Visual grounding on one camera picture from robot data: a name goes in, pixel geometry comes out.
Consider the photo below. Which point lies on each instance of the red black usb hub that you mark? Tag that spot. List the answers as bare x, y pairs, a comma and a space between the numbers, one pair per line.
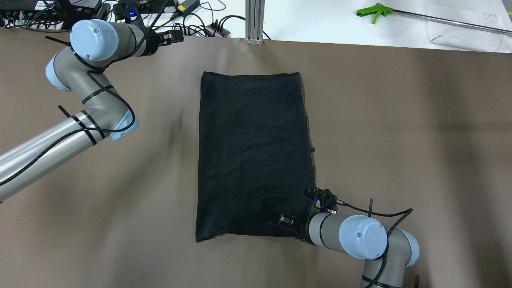
209, 31

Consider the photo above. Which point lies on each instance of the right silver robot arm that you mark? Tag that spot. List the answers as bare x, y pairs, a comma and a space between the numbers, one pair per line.
386, 251

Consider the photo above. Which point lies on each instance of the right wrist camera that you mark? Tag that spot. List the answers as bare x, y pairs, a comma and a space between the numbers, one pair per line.
320, 200

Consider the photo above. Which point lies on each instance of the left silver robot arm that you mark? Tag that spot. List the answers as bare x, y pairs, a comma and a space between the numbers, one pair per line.
57, 102

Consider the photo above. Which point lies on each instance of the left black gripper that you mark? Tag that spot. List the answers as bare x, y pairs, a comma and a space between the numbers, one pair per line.
152, 45

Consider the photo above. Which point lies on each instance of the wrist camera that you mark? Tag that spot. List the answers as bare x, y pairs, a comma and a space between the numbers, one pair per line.
320, 200
127, 11

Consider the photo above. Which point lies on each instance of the green handled grabber tool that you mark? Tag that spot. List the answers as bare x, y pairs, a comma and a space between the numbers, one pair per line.
381, 10

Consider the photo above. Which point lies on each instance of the aluminium frame post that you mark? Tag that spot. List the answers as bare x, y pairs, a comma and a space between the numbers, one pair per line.
254, 20

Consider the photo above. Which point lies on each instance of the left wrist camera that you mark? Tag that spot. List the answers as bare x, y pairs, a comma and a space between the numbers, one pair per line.
127, 11

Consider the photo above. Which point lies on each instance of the black power adapter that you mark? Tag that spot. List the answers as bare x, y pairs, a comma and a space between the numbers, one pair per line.
187, 6

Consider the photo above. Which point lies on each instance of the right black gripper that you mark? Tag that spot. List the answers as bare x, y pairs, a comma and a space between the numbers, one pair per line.
300, 228

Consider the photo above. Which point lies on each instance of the black printed t-shirt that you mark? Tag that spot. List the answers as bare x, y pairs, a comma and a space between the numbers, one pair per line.
254, 157

